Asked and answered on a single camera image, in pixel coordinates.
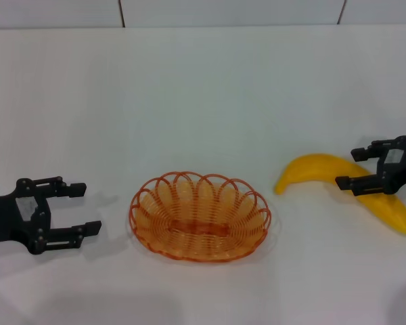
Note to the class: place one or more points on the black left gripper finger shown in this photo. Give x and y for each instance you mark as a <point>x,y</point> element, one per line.
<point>76,189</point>
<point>91,228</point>

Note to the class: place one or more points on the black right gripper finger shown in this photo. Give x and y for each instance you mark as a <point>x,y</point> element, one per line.
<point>362,184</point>
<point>362,154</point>

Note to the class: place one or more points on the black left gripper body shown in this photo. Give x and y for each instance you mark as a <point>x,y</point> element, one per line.
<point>10,216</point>

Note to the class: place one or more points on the yellow banana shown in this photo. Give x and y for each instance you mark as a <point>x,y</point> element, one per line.
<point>308,166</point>

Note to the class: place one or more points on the orange woven plastic basket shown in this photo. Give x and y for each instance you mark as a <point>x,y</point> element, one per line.
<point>196,227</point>

